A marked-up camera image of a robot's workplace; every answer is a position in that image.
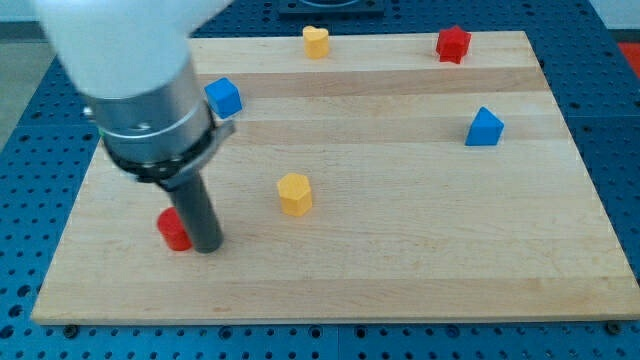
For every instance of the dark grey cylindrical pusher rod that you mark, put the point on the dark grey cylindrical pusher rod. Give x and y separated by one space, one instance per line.
192 203

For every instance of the blue triangle block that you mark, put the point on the blue triangle block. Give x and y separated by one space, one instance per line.
485 130

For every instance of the yellow hexagon block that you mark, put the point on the yellow hexagon block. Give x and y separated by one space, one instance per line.
295 194

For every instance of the light wooden board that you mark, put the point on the light wooden board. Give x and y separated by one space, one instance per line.
408 224

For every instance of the blue perforated metal table plate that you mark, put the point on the blue perforated metal table plate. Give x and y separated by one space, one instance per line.
47 154

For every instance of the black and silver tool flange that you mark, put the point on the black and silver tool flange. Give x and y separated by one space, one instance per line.
177 169

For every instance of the yellow heart block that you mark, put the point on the yellow heart block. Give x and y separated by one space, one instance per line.
316 42

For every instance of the red star block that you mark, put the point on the red star block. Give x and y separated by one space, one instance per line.
453 44

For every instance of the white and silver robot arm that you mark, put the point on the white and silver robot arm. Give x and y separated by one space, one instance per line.
131 62

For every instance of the red cylinder block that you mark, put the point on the red cylinder block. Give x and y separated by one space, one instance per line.
172 230

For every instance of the blue cube block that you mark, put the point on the blue cube block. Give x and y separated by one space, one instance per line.
223 97

